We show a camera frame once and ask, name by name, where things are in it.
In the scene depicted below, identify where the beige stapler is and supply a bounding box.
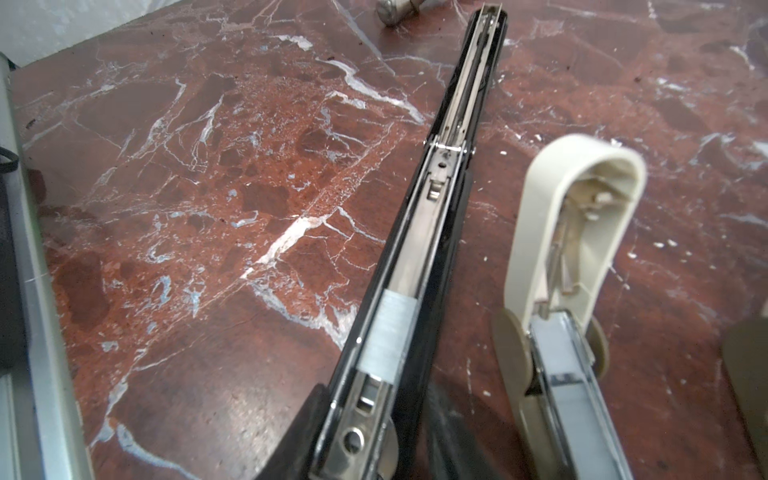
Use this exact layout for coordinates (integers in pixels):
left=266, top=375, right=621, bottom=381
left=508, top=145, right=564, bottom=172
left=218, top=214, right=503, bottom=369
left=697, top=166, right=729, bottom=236
left=492, top=134, right=647, bottom=479
left=722, top=303, right=767, bottom=479

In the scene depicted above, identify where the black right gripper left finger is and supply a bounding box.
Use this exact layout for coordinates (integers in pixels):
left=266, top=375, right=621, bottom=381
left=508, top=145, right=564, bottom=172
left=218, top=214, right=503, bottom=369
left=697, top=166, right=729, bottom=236
left=255, top=384, right=330, bottom=480

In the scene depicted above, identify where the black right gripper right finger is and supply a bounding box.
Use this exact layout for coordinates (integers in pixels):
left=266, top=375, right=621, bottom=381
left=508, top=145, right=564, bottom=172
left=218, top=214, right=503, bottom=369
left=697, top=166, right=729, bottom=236
left=425, top=383, right=501, bottom=479

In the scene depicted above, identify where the grey toy trowel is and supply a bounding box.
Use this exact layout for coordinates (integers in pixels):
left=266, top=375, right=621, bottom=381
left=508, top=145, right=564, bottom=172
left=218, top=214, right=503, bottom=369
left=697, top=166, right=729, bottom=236
left=375, top=0, right=444, bottom=27

